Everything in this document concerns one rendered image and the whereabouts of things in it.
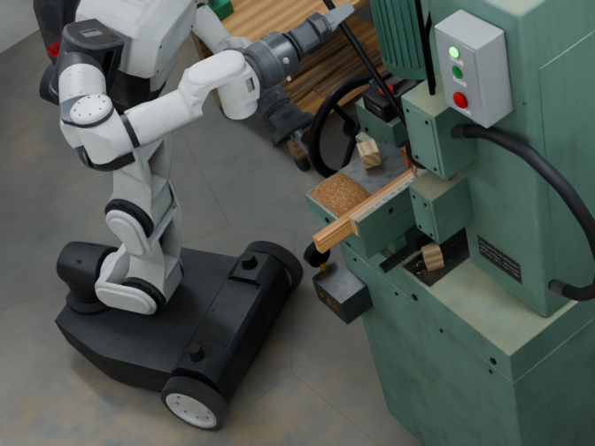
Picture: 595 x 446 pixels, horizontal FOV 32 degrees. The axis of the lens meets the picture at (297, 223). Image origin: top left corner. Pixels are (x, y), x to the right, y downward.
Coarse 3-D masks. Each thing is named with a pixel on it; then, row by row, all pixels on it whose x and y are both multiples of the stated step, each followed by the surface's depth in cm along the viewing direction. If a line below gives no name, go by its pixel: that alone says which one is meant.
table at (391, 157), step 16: (384, 144) 234; (400, 144) 232; (384, 160) 230; (400, 160) 229; (352, 176) 229; (368, 176) 228; (384, 176) 226; (368, 192) 224; (320, 208) 225; (400, 224) 219; (352, 240) 219; (368, 240) 215; (384, 240) 218; (368, 256) 218
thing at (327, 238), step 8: (400, 176) 219; (392, 184) 218; (376, 192) 218; (368, 200) 217; (344, 216) 215; (336, 224) 214; (344, 224) 214; (320, 232) 213; (328, 232) 213; (336, 232) 214; (344, 232) 215; (352, 232) 217; (320, 240) 212; (328, 240) 213; (336, 240) 215; (320, 248) 213; (328, 248) 215
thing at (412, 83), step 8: (384, 72) 236; (384, 80) 234; (392, 80) 233; (400, 80) 232; (408, 80) 232; (368, 88) 231; (376, 88) 231; (400, 88) 230; (408, 88) 230; (368, 96) 229; (376, 96) 229; (384, 96) 228; (400, 96) 229; (368, 104) 231; (376, 104) 228; (384, 104) 226; (400, 104) 231; (376, 112) 230; (384, 112) 227; (392, 112) 228; (384, 120) 229
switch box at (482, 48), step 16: (464, 16) 162; (448, 32) 160; (464, 32) 159; (480, 32) 158; (496, 32) 157; (448, 48) 162; (464, 48) 158; (480, 48) 156; (496, 48) 158; (448, 64) 165; (464, 64) 161; (480, 64) 158; (496, 64) 160; (448, 80) 167; (464, 80) 163; (480, 80) 160; (496, 80) 162; (448, 96) 171; (480, 96) 163; (496, 96) 164; (464, 112) 169; (480, 112) 165; (496, 112) 166
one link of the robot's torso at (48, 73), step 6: (48, 66) 252; (54, 66) 252; (48, 72) 251; (42, 78) 251; (48, 78) 251; (42, 84) 252; (48, 84) 252; (42, 90) 253; (48, 90) 252; (42, 96) 255; (48, 96) 254; (156, 96) 248; (54, 102) 254; (114, 102) 243; (144, 102) 244; (120, 108) 244; (126, 108) 243
